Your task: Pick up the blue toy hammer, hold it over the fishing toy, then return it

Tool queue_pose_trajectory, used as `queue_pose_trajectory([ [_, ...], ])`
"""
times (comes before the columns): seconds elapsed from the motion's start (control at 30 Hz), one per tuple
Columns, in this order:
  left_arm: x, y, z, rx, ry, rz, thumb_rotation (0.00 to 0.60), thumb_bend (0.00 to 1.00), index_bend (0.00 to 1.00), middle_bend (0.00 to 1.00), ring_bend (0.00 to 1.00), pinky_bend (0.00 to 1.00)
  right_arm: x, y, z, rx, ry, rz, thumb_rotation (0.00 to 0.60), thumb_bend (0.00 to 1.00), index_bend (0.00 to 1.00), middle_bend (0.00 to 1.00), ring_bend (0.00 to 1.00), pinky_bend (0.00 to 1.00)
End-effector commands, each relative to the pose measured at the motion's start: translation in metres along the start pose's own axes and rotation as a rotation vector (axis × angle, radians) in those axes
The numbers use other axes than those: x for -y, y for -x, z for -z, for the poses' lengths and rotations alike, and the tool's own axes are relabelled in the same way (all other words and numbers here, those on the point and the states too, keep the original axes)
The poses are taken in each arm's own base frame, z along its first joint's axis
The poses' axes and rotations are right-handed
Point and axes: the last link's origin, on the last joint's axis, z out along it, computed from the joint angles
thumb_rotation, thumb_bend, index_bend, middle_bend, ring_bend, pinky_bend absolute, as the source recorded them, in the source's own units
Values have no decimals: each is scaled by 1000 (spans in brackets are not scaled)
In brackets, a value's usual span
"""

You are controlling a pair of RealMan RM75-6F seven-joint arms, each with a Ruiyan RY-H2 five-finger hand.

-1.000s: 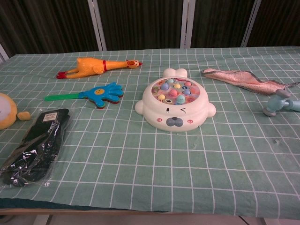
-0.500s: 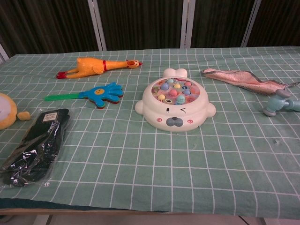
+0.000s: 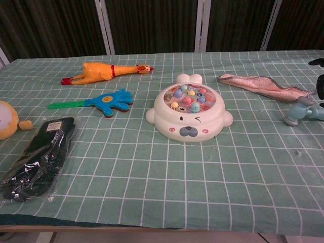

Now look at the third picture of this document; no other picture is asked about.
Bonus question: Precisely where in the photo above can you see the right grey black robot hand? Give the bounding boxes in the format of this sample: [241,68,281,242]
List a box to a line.
[308,58,324,108]

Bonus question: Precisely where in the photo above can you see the light blue toy hammer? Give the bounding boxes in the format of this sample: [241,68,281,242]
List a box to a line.
[282,96,324,127]

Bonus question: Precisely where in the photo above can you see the white whack-a-mole toy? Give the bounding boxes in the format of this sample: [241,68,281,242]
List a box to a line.
[145,73,233,143]

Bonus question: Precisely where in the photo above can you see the pink towel grey edge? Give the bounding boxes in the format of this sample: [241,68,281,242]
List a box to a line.
[217,73,317,103]

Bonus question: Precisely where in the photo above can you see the green white checked tablecloth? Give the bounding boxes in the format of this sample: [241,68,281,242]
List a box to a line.
[0,50,324,232]

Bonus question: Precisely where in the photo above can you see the blue hand clapper toy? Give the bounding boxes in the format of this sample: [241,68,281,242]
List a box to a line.
[48,88,134,119]

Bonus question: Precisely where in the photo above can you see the yellow rubber chicken toy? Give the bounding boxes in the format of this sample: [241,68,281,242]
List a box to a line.
[60,62,154,86]

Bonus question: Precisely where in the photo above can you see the black gloves in plastic bag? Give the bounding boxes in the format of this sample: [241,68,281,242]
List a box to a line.
[0,116,76,203]

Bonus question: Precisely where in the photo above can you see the yellow plush toy striped shirt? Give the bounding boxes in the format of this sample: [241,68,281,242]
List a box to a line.
[0,100,34,141]

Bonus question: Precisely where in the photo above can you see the white screen frame post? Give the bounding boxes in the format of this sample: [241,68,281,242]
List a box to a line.
[260,0,283,51]
[196,0,212,53]
[95,0,116,55]
[0,47,12,69]

